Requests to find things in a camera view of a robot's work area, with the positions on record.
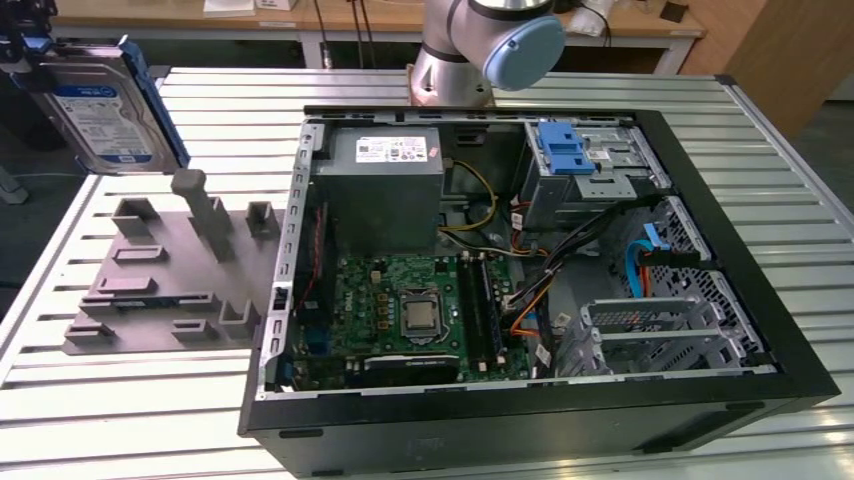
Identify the white paper sheet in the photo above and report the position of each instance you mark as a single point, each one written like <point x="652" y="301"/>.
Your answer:
<point x="230" y="6"/>

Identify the gray power supply unit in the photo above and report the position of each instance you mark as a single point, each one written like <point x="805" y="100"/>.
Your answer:
<point x="381" y="210"/>

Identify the silver metal disk bay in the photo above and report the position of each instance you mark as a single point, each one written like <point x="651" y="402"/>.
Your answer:
<point x="641" y="334"/>

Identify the CPU socket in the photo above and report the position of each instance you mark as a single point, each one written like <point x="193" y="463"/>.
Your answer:
<point x="428" y="293"/>

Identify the small white box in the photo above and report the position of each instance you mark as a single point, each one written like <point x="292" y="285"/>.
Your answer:
<point x="277" y="4"/>

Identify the black PC case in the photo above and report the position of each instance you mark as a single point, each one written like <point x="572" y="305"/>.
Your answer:
<point x="468" y="415"/>

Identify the gray metal leg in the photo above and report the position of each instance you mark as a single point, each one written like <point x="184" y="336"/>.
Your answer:
<point x="13" y="190"/>

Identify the black graphics card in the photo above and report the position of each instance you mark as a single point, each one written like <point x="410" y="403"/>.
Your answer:
<point x="408" y="367"/>

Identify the blue plastic drive latch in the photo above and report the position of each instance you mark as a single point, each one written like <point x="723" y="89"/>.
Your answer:
<point x="561" y="150"/>

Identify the RAM stick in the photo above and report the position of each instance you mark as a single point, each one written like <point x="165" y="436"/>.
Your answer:
<point x="496" y="310"/>

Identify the hard disk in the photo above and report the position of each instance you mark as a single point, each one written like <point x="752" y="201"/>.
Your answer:
<point x="101" y="115"/>

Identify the black RAM slot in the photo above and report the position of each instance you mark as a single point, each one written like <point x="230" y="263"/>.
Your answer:
<point x="473" y="310"/>

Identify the gray parts rack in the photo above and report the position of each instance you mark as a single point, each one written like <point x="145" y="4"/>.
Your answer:
<point x="174" y="280"/>

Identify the silver CPU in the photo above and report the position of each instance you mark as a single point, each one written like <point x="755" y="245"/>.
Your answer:
<point x="425" y="316"/>

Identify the green motherboard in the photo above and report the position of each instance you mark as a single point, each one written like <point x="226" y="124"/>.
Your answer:
<point x="374" y="300"/>

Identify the silver optical drive cage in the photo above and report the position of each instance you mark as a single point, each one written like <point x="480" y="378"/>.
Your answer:
<point x="601" y="192"/>

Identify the black office chair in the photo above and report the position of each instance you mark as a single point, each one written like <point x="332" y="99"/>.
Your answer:
<point x="34" y="130"/>

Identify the wooden desk white frame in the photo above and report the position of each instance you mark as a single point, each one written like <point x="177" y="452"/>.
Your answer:
<point x="201" y="21"/>

